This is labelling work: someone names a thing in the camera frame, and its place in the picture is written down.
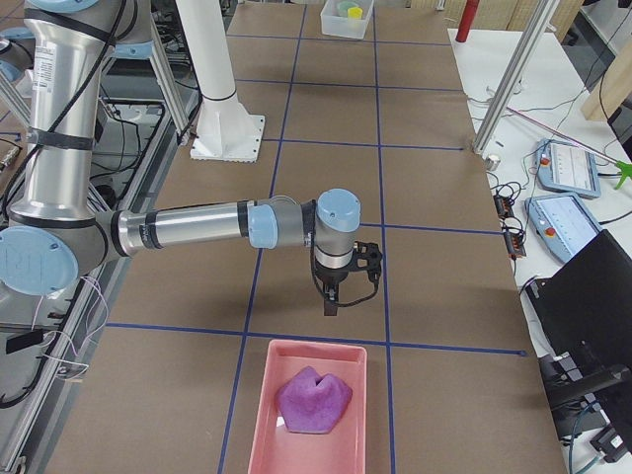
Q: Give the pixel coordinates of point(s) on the pink plastic tray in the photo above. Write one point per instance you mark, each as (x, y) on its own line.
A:
(342, 450)

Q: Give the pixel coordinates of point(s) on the blue teach pendant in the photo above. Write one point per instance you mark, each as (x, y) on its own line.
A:
(563, 222)
(564, 167)

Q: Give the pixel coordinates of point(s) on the purple microfiber cloth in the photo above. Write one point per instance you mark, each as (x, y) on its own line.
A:
(313, 404)

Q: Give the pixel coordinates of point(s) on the aluminium frame post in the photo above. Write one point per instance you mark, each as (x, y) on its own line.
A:
(526, 46)

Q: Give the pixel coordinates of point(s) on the translucent white plastic box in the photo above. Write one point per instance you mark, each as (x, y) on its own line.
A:
(334, 25)

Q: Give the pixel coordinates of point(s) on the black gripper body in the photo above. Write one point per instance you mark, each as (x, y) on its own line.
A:
(331, 276)

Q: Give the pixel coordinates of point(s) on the yellow plastic cup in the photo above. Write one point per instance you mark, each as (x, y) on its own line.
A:
(355, 13)

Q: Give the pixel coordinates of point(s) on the red cylinder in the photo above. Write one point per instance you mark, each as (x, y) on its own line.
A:
(466, 20)

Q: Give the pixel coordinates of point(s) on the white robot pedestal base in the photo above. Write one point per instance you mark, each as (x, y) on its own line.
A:
(225, 130)

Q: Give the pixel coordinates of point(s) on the blue teach pendant far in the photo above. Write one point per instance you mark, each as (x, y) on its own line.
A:
(564, 167)

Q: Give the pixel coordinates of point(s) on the blue teach pendant near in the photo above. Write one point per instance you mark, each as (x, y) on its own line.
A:
(563, 222)

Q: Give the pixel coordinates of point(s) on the black laptop computer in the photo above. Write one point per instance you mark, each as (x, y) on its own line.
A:
(585, 311)

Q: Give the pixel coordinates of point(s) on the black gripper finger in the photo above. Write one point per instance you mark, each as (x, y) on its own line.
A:
(330, 306)

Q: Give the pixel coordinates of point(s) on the mint green plastic bowl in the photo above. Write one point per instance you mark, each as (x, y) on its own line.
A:
(344, 6)

